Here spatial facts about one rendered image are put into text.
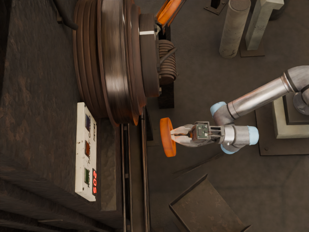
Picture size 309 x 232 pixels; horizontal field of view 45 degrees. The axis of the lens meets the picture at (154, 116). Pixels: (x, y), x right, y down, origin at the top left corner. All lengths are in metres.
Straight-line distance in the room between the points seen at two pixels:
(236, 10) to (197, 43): 0.56
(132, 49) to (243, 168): 1.38
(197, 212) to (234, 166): 0.74
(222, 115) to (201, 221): 0.46
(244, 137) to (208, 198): 0.32
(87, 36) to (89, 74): 0.11
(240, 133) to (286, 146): 0.92
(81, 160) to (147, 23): 0.47
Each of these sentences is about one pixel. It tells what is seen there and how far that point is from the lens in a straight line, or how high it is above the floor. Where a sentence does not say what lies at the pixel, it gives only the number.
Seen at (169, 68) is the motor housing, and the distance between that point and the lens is 1.92.
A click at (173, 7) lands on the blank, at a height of 0.77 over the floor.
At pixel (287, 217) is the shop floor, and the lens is 2.32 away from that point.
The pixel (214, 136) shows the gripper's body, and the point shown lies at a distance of 1.45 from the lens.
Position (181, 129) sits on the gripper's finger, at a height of 0.86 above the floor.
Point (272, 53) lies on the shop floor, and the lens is 2.65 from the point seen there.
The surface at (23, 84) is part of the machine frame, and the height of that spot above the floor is 1.62.
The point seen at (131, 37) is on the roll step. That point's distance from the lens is 1.12.
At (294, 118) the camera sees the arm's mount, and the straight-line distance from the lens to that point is 2.09.
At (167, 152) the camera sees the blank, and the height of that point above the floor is 0.86.
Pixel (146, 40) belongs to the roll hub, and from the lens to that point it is 1.15.
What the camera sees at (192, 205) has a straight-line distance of 1.63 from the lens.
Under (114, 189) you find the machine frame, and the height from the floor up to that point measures 0.87.
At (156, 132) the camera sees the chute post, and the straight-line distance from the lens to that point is 2.33.
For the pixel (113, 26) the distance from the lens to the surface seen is 1.09.
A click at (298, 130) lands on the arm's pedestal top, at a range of 2.13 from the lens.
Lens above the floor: 2.22
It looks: 69 degrees down
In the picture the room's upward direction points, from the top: 9 degrees counter-clockwise
